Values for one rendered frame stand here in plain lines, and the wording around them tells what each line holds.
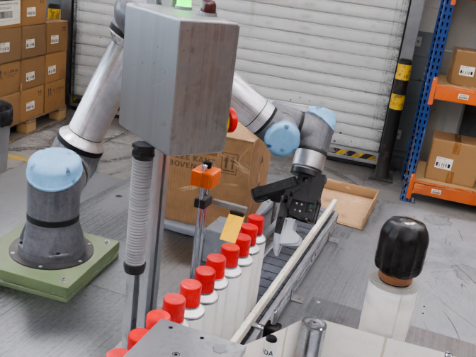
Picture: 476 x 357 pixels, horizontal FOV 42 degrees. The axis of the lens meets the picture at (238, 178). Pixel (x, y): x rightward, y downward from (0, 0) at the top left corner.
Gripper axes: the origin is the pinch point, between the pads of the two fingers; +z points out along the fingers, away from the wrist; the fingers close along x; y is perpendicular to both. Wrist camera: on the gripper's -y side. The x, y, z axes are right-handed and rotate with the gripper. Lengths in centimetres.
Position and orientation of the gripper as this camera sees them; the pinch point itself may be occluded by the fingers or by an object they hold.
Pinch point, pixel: (274, 249)
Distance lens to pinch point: 144.9
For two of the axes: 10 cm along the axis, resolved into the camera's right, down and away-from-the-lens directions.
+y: 9.3, 2.3, -3.0
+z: -2.9, 9.4, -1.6
